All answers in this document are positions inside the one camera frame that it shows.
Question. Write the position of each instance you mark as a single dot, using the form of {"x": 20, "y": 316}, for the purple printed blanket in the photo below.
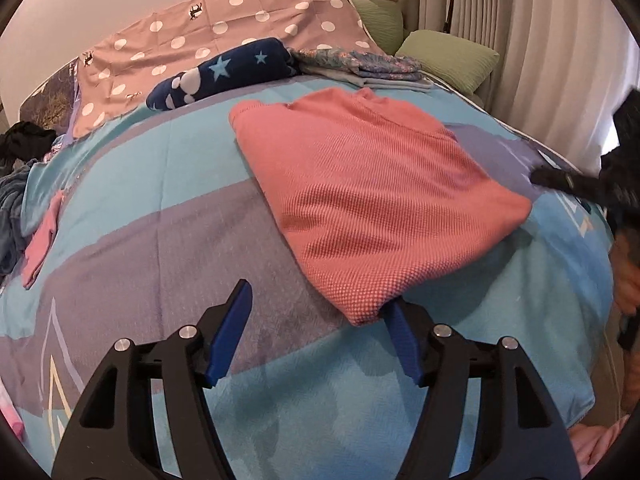
{"x": 52, "y": 100}

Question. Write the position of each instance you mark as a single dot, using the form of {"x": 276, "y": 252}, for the pink polka dot blanket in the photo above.
{"x": 225, "y": 30}

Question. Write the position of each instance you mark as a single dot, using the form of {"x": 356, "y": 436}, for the folded patterned clothes stack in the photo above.
{"x": 360, "y": 65}

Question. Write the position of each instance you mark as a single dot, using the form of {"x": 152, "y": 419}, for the small folded pink garment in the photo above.
{"x": 42, "y": 240}

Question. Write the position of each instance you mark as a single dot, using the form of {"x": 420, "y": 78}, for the turquoise and grey bedspread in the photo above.
{"x": 175, "y": 210}

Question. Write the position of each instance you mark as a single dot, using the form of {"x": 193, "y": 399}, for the beige pleated curtain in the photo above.
{"x": 540, "y": 35}

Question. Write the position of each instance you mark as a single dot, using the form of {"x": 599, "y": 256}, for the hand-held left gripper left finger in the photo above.
{"x": 232, "y": 330}

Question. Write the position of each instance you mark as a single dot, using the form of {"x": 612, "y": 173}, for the navy star print blanket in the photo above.
{"x": 230, "y": 67}

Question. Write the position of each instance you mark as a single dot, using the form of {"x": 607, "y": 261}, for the large pink knit garment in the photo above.
{"x": 370, "y": 175}

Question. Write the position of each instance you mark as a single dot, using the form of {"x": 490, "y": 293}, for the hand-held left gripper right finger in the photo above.
{"x": 405, "y": 340}

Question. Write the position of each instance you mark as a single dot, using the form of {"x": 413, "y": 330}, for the green pillow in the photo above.
{"x": 377, "y": 22}
{"x": 450, "y": 57}

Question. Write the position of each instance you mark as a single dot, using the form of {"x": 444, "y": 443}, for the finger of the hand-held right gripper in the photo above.
{"x": 560, "y": 180}

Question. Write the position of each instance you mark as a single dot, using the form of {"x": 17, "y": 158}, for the blue denim clothes pile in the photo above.
{"x": 12, "y": 210}

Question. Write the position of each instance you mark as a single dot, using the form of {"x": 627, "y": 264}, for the person's right hand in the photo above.
{"x": 629, "y": 275}

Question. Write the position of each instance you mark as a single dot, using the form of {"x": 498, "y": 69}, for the black clothes pile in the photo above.
{"x": 22, "y": 142}

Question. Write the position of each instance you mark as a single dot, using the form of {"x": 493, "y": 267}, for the light pink cloth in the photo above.
{"x": 597, "y": 442}

